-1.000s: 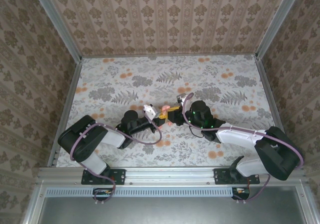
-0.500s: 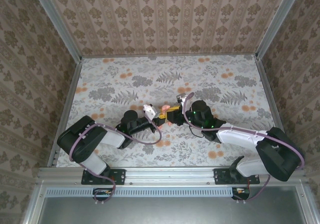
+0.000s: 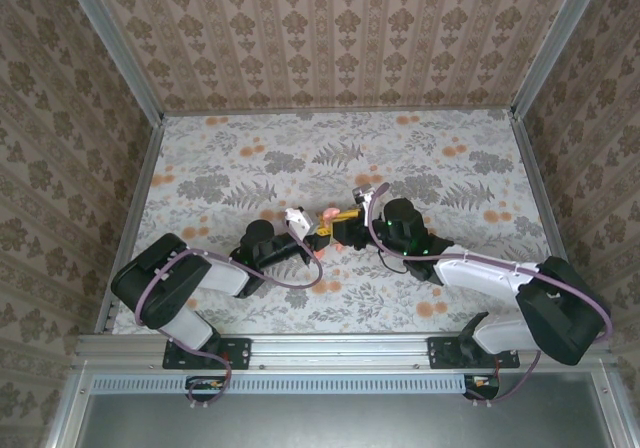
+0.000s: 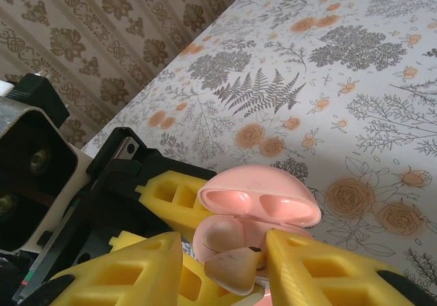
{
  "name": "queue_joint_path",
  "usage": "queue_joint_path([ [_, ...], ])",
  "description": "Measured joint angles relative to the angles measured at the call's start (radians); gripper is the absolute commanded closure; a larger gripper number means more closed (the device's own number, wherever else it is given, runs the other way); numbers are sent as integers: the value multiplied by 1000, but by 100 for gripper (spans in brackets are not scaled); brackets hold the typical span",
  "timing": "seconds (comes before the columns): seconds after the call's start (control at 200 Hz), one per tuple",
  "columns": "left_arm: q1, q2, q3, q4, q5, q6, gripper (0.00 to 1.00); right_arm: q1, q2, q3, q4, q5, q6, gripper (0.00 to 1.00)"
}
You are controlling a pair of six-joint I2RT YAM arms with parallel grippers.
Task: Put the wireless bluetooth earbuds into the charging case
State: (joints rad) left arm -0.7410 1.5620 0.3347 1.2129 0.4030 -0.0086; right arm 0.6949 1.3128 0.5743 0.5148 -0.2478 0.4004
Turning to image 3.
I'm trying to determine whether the aluminium side rail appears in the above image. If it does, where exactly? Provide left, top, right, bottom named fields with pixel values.
left=95, top=116, right=165, bottom=335
left=508, top=111, right=592, bottom=332

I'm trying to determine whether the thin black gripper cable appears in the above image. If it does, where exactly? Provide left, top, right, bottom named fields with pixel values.
left=375, top=246, right=407, bottom=273

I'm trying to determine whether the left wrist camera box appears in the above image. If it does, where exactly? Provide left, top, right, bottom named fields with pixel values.
left=283, top=206, right=312, bottom=233

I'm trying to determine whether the grey metal sheet shelf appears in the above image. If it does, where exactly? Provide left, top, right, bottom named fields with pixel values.
left=44, top=370, right=632, bottom=448

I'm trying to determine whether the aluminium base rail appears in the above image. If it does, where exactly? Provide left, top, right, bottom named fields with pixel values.
left=73, top=331, right=612, bottom=370

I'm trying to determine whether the floral patterned table cover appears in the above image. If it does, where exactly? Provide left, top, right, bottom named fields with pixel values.
left=112, top=109, right=581, bottom=335

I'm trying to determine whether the grey slotted cable duct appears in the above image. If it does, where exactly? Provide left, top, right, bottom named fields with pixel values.
left=92, top=373, right=466, bottom=395

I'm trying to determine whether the black connector box with wires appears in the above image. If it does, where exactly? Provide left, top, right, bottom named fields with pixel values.
left=463, top=373, right=501, bottom=401
left=185, top=375, right=229, bottom=402

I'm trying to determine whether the aluminium frame post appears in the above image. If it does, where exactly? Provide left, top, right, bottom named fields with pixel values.
left=58, top=0, right=167, bottom=125
left=510, top=0, right=610, bottom=120

